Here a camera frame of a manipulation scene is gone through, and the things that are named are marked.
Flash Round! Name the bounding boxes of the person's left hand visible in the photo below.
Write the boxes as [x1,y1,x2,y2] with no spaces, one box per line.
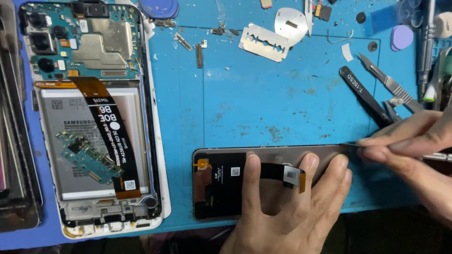
[220,152,353,254]

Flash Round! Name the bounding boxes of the person's right hand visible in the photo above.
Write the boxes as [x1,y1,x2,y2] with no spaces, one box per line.
[356,107,452,228]

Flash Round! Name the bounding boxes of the phone display panel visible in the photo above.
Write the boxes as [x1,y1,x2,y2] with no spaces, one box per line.
[192,145,358,221]

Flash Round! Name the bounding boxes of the silver knurled scalpel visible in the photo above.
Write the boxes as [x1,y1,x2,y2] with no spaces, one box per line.
[341,142,452,163]

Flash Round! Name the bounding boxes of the dark pointed tweezers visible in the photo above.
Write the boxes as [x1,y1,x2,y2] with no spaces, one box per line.
[384,100,402,123]

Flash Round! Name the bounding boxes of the green and white tool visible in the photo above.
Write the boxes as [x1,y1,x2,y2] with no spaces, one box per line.
[423,49,452,103]

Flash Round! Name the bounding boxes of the black tweezers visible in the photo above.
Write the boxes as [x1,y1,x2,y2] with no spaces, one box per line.
[339,66,395,128]

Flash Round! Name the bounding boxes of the blue repair mat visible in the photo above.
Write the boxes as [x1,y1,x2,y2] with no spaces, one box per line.
[12,0,426,247]

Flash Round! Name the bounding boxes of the silver precision screwdriver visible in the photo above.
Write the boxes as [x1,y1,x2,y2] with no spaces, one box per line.
[417,0,437,101]

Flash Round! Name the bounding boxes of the purple plastic picks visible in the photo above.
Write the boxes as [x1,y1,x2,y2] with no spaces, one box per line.
[390,25,414,52]

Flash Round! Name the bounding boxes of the white sticker scrap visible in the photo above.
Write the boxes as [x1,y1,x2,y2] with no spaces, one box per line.
[341,43,354,63]

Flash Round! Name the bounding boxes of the white round object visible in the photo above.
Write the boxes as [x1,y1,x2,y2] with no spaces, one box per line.
[433,12,452,39]

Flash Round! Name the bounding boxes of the opened white phone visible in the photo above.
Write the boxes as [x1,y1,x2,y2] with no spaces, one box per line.
[18,0,172,240]

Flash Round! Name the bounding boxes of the clear suction cup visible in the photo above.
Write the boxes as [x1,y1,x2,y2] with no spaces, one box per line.
[398,0,424,29]

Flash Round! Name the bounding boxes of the silver razor blade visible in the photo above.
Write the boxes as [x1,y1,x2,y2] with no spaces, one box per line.
[239,23,290,63]

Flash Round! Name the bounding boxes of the round metal opening pick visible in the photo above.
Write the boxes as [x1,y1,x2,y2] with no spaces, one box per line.
[275,8,309,47]

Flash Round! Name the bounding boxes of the black memory card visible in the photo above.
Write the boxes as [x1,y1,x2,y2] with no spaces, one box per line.
[315,4,332,22]

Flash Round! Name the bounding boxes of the thin silver blade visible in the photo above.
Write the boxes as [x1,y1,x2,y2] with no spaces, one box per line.
[304,0,314,36]

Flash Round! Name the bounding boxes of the dark small phone parts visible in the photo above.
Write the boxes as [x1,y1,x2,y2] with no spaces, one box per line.
[211,25,240,37]

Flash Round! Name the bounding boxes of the small teal charging board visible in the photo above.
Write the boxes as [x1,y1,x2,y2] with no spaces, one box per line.
[56,132,125,185]

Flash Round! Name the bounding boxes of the grey phone battery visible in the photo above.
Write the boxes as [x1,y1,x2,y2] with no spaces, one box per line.
[39,86,152,200]

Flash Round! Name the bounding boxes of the teal phone motherboard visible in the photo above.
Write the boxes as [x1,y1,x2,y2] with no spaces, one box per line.
[21,2,142,81]

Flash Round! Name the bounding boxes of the stack of dark phone screens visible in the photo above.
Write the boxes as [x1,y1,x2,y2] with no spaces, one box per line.
[0,0,44,233]

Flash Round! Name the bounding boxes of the black display flex cable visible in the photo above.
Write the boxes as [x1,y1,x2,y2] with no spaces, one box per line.
[259,163,307,194]

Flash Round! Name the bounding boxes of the silver flat-handle scalpel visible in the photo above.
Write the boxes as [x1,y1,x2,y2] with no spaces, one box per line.
[358,52,425,113]

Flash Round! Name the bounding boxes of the thin wire hook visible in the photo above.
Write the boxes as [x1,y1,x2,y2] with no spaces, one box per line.
[327,28,354,45]

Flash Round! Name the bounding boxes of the long black flex cable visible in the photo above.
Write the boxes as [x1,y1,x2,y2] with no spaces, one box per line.
[68,76,142,200]

